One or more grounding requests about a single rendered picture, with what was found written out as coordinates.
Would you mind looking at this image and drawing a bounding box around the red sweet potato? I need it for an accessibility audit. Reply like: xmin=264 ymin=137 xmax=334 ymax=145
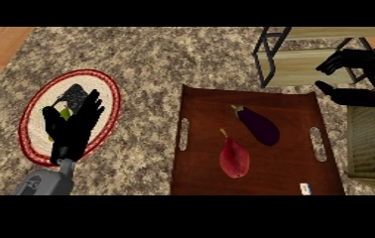
xmin=219 ymin=127 xmax=253 ymax=179

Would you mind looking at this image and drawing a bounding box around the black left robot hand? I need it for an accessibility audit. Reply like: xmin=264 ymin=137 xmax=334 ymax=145
xmin=42 ymin=88 xmax=107 ymax=163

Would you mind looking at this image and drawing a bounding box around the black-framed wooden tiered shelf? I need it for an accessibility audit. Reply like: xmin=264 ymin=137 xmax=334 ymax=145
xmin=253 ymin=26 xmax=375 ymax=89

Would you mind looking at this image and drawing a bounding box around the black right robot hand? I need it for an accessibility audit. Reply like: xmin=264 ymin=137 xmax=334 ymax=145
xmin=314 ymin=48 xmax=375 ymax=108

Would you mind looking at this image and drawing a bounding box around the dark purple eggplant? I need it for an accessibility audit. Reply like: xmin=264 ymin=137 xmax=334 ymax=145
xmin=231 ymin=104 xmax=283 ymax=148

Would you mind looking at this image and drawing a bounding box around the round red-rimmed woven placemat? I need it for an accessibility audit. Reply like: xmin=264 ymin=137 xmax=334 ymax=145
xmin=18 ymin=68 xmax=123 ymax=168

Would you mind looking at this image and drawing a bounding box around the pale ribbed appliance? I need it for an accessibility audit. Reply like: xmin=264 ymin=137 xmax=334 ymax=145
xmin=346 ymin=105 xmax=375 ymax=180

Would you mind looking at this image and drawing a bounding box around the dark speckled avocado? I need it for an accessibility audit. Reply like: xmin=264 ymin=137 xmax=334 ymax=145
xmin=55 ymin=83 xmax=92 ymax=114

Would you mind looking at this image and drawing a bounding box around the yellow-green pepper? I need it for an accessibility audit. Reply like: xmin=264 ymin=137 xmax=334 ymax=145
xmin=46 ymin=104 xmax=76 ymax=143

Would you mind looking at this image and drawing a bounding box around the brown wooden tray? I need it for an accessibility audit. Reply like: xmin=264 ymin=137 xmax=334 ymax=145
xmin=170 ymin=83 xmax=346 ymax=196

